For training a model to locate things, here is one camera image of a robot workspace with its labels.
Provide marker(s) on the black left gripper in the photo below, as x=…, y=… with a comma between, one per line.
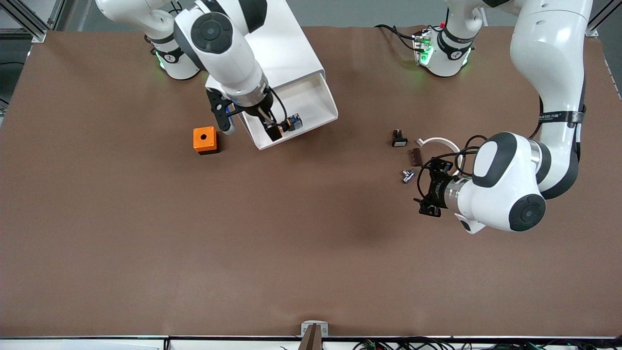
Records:
x=441, y=187

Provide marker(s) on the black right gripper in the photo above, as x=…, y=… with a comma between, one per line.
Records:
x=256, y=111

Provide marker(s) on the orange push button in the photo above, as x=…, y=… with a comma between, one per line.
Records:
x=293, y=122

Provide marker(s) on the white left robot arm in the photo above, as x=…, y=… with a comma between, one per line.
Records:
x=549, y=73

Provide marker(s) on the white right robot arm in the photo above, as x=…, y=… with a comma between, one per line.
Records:
x=228, y=48

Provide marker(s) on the orange button box with hole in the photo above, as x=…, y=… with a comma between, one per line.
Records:
x=204, y=138

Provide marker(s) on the white drawer cabinet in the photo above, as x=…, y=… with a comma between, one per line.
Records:
x=291, y=48

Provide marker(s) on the silver metal fitting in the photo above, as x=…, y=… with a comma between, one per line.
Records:
x=408, y=176

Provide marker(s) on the brown terminal block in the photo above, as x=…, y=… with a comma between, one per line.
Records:
x=416, y=157

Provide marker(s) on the black switch with white cap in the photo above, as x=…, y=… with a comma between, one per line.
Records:
x=399, y=140

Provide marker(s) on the grey metal edge bracket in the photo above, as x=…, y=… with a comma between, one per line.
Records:
x=305, y=326

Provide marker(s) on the aluminium frame profile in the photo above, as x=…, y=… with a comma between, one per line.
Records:
x=29, y=22
x=597, y=22

